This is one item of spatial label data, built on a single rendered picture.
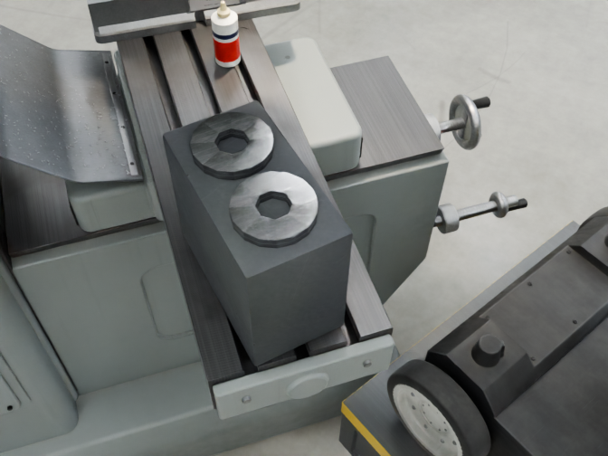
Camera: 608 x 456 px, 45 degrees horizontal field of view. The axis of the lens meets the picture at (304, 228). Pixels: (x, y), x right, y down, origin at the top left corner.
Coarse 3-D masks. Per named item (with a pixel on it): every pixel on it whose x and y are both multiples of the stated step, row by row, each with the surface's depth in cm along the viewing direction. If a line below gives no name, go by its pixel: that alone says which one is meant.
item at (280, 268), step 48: (192, 144) 78; (240, 144) 80; (288, 144) 80; (192, 192) 78; (240, 192) 74; (288, 192) 74; (192, 240) 90; (240, 240) 72; (288, 240) 71; (336, 240) 73; (240, 288) 74; (288, 288) 75; (336, 288) 80; (240, 336) 85; (288, 336) 82
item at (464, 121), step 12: (456, 96) 151; (456, 108) 153; (468, 108) 146; (480, 108) 148; (432, 120) 147; (456, 120) 150; (468, 120) 149; (444, 132) 150; (456, 132) 155; (468, 132) 150; (480, 132) 147; (468, 144) 150
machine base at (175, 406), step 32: (128, 384) 159; (160, 384) 159; (192, 384) 159; (352, 384) 165; (96, 416) 155; (128, 416) 155; (160, 416) 155; (192, 416) 156; (256, 416) 161; (288, 416) 164; (320, 416) 170; (32, 448) 150; (64, 448) 151; (96, 448) 152; (128, 448) 155; (160, 448) 157; (192, 448) 161; (224, 448) 167
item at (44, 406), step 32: (0, 192) 128; (0, 224) 119; (0, 256) 115; (0, 288) 117; (0, 320) 120; (32, 320) 129; (0, 352) 126; (32, 352) 132; (0, 384) 131; (32, 384) 137; (64, 384) 149; (0, 416) 142; (32, 416) 145; (64, 416) 149; (0, 448) 149
